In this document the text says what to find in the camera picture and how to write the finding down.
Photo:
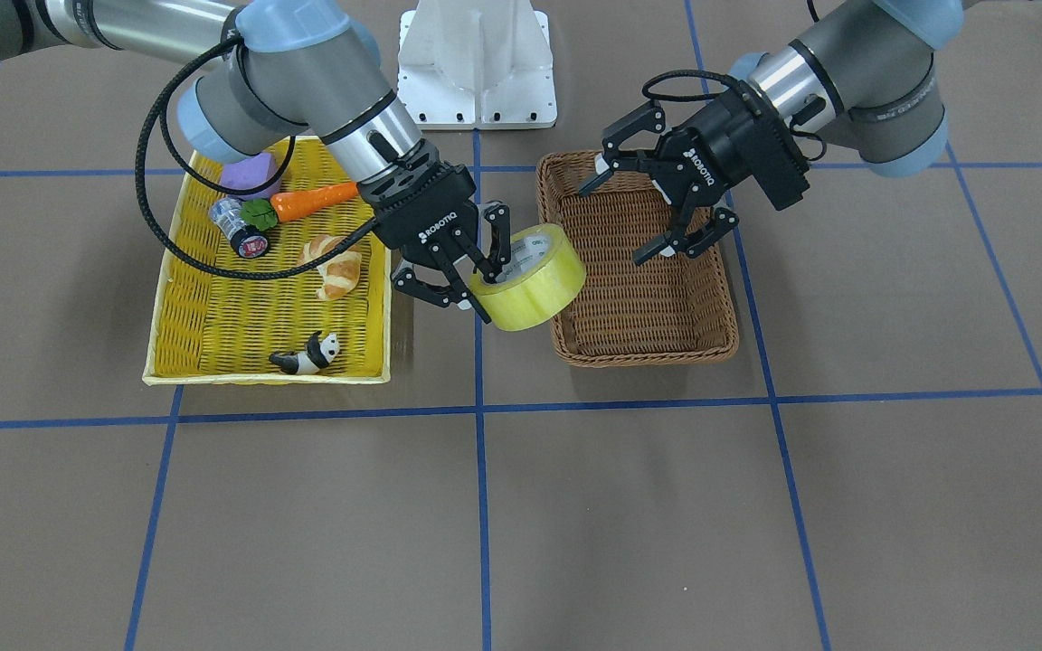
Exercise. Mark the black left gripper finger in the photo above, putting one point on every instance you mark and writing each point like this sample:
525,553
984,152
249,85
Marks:
647,118
691,242

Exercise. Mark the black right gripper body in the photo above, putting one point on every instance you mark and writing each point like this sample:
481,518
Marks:
423,214

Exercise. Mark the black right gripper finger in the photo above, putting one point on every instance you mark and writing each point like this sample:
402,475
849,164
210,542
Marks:
497,217
454,293

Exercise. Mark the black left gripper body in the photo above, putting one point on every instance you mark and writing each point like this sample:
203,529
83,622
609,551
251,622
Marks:
711,143

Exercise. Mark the yellow tape roll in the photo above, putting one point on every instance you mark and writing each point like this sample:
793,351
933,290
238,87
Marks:
544,275

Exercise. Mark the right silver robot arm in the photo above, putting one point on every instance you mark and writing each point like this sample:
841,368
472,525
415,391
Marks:
254,74

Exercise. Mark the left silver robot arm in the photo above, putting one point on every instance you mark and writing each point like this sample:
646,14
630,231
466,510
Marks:
863,77

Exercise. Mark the brown wicker basket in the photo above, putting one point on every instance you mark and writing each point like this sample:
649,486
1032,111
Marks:
668,311

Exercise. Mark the yellow wicker basket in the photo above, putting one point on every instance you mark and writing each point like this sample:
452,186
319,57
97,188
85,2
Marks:
212,330

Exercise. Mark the toy croissant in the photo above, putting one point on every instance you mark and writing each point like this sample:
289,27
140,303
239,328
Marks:
339,275

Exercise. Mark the toy panda figure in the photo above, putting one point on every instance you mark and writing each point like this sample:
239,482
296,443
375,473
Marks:
315,356

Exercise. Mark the orange toy carrot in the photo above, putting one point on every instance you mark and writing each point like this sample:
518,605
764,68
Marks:
290,206

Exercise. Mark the purple foam cube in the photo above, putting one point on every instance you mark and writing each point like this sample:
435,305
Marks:
250,173

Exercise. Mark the small dark can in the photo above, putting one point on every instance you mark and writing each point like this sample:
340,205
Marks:
244,239

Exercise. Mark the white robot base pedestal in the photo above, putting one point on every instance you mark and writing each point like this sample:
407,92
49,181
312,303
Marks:
477,65

